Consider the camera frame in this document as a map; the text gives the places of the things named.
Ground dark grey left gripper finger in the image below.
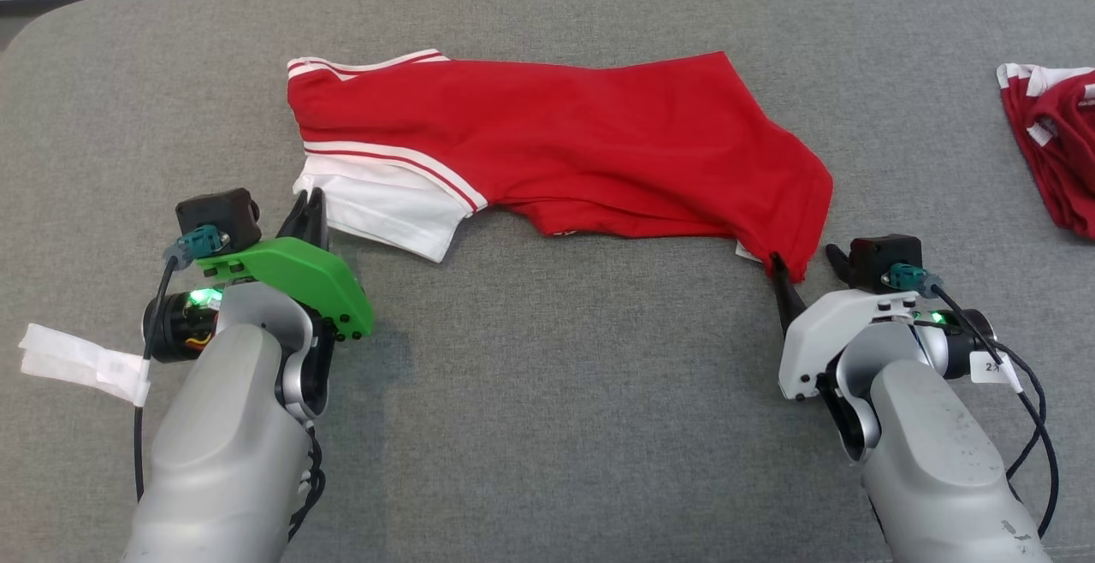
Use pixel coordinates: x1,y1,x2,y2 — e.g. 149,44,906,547
307,188,329,250
278,192,311,240

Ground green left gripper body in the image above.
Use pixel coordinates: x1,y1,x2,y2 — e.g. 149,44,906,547
195,236,376,341

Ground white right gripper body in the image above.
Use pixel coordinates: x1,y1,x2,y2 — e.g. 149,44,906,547
777,289,942,401

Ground red shorts with white panel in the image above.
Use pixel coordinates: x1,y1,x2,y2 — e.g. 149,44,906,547
287,50,835,283

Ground red white garment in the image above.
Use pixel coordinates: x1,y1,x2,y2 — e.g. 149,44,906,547
997,62,1095,240

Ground white cloth tape strip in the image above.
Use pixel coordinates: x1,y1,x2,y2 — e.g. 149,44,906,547
19,323,152,407

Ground teal cable connector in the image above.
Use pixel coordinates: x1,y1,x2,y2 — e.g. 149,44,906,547
881,262,944,299
163,225,230,269

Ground small white cable tag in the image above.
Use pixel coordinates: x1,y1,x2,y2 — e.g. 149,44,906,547
969,351,1023,393

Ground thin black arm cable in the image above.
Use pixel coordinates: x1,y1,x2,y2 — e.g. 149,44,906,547
287,426,328,542

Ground black right camera cable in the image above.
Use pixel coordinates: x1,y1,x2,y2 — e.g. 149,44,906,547
928,285,1062,538

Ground black camera cable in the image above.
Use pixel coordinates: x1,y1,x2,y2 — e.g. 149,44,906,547
928,285,1062,538
133,255,181,504

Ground black left camera cable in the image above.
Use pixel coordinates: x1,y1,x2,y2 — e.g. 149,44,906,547
133,255,181,504

